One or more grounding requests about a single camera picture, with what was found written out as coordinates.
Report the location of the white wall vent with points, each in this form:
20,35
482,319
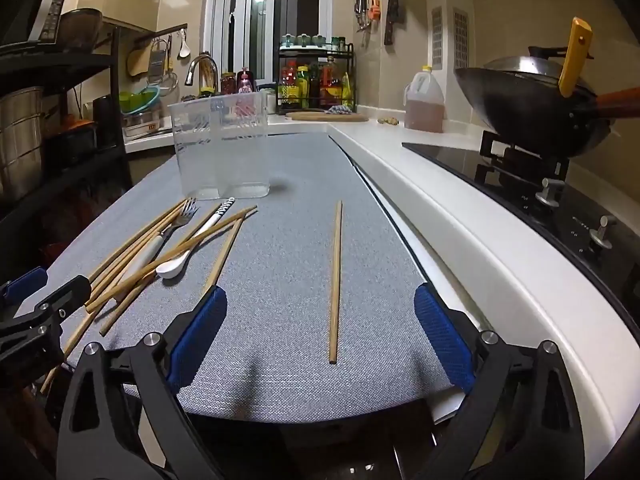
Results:
461,35
437,35

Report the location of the hanging metal peeler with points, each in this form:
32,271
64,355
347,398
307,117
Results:
366,10

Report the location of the pile of wooden chopsticks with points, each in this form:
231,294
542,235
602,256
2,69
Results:
125,280

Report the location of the ginger pieces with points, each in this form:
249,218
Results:
388,121

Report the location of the white jar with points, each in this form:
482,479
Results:
270,102

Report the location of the metal grater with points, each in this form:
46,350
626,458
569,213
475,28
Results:
158,62

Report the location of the red jar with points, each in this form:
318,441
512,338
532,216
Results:
228,84

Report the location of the large steel pot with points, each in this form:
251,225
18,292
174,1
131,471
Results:
20,135

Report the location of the round wooden cutting board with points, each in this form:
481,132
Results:
310,116

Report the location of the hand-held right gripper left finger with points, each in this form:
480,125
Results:
200,330

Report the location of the grey woven table mat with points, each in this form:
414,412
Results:
280,260

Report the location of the black glass gas stove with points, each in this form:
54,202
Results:
450,157

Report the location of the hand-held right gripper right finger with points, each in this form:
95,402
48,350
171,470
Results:
445,340

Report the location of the black cast iron pan support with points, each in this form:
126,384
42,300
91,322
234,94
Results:
515,157

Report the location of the row of green-lid spice jars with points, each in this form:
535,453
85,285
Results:
304,40

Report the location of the blue and white cloth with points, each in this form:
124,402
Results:
340,110

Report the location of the dark bowl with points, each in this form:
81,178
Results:
80,30

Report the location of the green plastic colander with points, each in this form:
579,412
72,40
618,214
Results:
129,100

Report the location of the blue plastic basin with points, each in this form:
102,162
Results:
152,97

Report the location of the bamboo chopstick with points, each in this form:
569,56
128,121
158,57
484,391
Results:
335,280

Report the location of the clear plastic container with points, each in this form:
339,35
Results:
220,160

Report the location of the black thermos bottle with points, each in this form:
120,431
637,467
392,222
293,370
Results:
107,120

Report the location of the hanging wooden board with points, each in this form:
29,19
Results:
137,62

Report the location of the steel kitchen faucet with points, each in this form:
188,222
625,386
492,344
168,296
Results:
200,60

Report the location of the row of sauce bottles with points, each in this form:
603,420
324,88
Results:
302,85

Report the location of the white ladle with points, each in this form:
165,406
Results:
184,50

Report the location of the pink dish soap bottle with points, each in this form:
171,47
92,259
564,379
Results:
246,82

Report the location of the metal stove knob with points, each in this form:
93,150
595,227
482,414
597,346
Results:
550,192
602,232

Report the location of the hanging kitchen scissors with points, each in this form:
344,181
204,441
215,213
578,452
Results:
359,10

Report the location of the black metal shelf rack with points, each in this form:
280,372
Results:
50,62

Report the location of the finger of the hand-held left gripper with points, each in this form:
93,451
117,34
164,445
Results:
22,282
70,290

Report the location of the black wall shelf rail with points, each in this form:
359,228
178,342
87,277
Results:
160,31

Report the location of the steel kitchen sink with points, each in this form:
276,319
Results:
150,134

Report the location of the oil jug with yellow cap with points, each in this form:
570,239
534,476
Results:
424,110

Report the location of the orange and black pot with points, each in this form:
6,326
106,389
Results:
70,127

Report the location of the black appliance with buttons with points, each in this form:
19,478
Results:
55,5

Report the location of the black cleaver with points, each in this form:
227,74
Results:
392,15

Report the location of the white framed sliding window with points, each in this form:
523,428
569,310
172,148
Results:
240,20

